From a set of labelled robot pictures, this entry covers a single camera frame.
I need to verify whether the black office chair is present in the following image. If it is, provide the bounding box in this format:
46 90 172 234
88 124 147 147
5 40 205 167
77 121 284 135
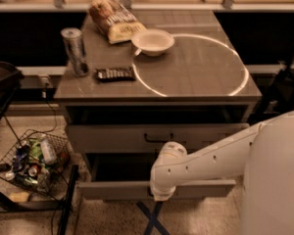
248 54 294 124

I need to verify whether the clear plastic bottle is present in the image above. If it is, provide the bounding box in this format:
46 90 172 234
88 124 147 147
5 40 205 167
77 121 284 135
40 134 57 165

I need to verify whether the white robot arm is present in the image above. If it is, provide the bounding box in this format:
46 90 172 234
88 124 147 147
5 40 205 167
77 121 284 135
150 111 294 235

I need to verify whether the black cart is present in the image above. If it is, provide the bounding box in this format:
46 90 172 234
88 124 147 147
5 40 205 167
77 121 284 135
0 61 80 235

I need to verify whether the red white can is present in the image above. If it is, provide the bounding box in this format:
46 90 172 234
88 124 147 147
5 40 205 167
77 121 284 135
27 164 41 177

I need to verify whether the grey drawer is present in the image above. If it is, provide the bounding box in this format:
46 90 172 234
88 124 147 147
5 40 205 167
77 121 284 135
78 153 236 201
66 123 249 154

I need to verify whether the silver drink can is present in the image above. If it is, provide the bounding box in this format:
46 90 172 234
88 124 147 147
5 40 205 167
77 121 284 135
61 27 89 77

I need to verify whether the grey drawer cabinet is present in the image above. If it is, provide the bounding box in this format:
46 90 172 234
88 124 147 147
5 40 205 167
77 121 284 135
54 9 263 202

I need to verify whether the black power cable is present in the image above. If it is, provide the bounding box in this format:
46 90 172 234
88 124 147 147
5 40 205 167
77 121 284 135
28 81 59 135

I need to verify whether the chips bag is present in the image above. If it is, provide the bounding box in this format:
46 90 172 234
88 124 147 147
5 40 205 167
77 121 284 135
88 0 146 44

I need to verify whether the white bowl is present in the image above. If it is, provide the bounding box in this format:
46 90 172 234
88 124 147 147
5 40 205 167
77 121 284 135
131 29 174 57

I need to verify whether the wire basket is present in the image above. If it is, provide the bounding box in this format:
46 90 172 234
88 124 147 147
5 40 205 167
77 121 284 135
0 129 70 194

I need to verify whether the dark snack bar packet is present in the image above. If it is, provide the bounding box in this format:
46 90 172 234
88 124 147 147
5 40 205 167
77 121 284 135
94 67 135 82

